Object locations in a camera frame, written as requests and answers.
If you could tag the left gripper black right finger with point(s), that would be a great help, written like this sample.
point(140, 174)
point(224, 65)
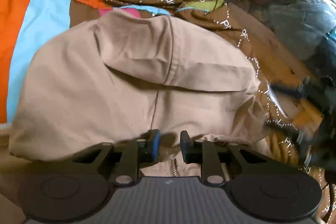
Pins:
point(191, 150)

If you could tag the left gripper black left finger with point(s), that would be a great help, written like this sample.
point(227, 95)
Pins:
point(148, 146)

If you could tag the beige hooded jacket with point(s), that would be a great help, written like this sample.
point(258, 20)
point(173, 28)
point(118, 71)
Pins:
point(62, 108)

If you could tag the brown PF patterned duvet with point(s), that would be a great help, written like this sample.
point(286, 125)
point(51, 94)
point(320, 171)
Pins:
point(172, 73)

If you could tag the tan blanket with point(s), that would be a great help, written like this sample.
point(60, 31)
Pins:
point(13, 169)

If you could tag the colourful patchwork bed sheet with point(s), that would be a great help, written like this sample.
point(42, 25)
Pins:
point(26, 25)

